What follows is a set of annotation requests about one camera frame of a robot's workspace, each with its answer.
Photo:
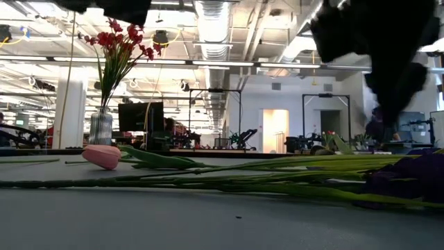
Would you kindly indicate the grey desk monitor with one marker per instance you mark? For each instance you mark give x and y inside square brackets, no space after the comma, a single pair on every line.
[412,121]

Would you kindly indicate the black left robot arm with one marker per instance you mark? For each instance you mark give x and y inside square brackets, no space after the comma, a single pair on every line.
[74,5]

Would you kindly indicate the white pillar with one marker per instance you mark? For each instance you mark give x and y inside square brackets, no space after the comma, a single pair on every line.
[71,114]

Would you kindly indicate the black frame stand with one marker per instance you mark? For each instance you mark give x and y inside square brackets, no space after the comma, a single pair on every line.
[326,95]
[215,90]

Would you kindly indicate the black monitor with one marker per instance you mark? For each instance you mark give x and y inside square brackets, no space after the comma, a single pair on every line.
[138,116]

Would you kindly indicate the purple flower bunch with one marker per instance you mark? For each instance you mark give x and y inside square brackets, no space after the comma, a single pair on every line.
[399,180]

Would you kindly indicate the silver ceiling duct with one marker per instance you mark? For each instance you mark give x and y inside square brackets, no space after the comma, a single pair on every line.
[212,34]

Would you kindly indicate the red flower bunch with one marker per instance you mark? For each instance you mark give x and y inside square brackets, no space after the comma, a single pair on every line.
[114,73]

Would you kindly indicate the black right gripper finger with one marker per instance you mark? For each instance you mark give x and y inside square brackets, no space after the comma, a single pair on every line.
[383,90]
[407,83]

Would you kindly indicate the clear ribbed glass vase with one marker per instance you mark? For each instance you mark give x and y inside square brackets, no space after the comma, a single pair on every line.
[101,128]

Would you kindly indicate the person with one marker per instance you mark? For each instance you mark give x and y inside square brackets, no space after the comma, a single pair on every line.
[376,130]
[169,126]

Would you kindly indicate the white panel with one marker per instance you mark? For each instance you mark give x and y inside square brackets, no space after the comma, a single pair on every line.
[437,128]

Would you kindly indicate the black table frame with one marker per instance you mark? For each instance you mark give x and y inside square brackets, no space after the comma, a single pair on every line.
[34,151]

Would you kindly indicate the pink tulip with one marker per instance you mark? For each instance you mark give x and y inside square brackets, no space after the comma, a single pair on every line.
[102,157]

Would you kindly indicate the loose green blade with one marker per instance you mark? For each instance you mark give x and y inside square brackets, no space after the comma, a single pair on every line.
[31,161]

